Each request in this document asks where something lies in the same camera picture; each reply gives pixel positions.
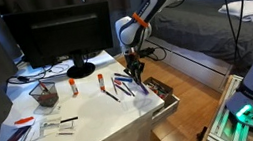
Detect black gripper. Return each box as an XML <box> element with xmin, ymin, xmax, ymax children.
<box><xmin>121</xmin><ymin>51</ymin><xmax>147</xmax><ymax>86</ymax></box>

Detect purple marker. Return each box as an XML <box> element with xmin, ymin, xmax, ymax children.
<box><xmin>136</xmin><ymin>77</ymin><xmax>150</xmax><ymax>97</ymax></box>

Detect blue marker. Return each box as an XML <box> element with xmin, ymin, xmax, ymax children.
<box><xmin>114</xmin><ymin>74</ymin><xmax>134</xmax><ymax>85</ymax></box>

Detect brown cardboard box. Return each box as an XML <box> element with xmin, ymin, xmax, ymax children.
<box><xmin>142</xmin><ymin>73</ymin><xmax>175</xmax><ymax>103</ymax></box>

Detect white desk drawer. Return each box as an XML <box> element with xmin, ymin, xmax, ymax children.
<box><xmin>146</xmin><ymin>86</ymin><xmax>184</xmax><ymax>126</ymax></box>

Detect white desk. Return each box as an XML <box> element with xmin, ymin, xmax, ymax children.
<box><xmin>0</xmin><ymin>42</ymin><xmax>171</xmax><ymax>141</ymax></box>

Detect dark blue pen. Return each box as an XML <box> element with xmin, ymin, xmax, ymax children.
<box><xmin>114</xmin><ymin>70</ymin><xmax>131</xmax><ymax>80</ymax></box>

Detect pink eraser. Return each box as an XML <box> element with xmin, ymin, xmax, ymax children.
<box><xmin>113</xmin><ymin>78</ymin><xmax>123</xmax><ymax>86</ymax></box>

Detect purple pen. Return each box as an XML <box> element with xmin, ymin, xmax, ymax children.
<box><xmin>114</xmin><ymin>81</ymin><xmax>132</xmax><ymax>99</ymax></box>

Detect black pen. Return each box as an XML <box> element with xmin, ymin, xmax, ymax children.
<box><xmin>102</xmin><ymin>87</ymin><xmax>121</xmax><ymax>105</ymax></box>

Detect orange cap glue stick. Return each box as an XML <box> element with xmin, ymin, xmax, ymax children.
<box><xmin>67</xmin><ymin>77</ymin><xmax>80</xmax><ymax>97</ymax></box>
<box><xmin>96</xmin><ymin>72</ymin><xmax>107</xmax><ymax>93</ymax></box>

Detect dark grey bed cover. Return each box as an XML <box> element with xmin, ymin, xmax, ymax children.
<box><xmin>146</xmin><ymin>0</ymin><xmax>253</xmax><ymax>80</ymax></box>

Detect black strip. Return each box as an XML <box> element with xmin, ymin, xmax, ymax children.
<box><xmin>60</xmin><ymin>115</ymin><xmax>79</xmax><ymax>124</ymax></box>

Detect black computer monitor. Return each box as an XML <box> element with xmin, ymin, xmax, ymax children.
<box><xmin>1</xmin><ymin>0</ymin><xmax>120</xmax><ymax>90</ymax></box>

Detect black mesh pen cup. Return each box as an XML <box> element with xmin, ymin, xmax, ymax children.
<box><xmin>26</xmin><ymin>79</ymin><xmax>61</xmax><ymax>111</ymax></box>

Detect red pen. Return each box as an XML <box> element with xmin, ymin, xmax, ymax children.
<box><xmin>37</xmin><ymin>79</ymin><xmax>50</xmax><ymax>95</ymax></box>

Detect white pillow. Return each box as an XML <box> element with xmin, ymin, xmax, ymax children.
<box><xmin>217</xmin><ymin>0</ymin><xmax>253</xmax><ymax>34</ymax></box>

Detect black camera cable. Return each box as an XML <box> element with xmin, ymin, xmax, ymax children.
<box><xmin>142</xmin><ymin>45</ymin><xmax>168</xmax><ymax>65</ymax></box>

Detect white bed frame drawers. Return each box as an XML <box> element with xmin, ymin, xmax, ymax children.
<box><xmin>141</xmin><ymin>24</ymin><xmax>237</xmax><ymax>103</ymax></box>

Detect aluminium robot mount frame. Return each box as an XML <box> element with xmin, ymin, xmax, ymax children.
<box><xmin>197</xmin><ymin>71</ymin><xmax>253</xmax><ymax>141</ymax></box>

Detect black monitor cable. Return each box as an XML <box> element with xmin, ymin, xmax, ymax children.
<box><xmin>4</xmin><ymin>60</ymin><xmax>71</xmax><ymax>86</ymax></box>

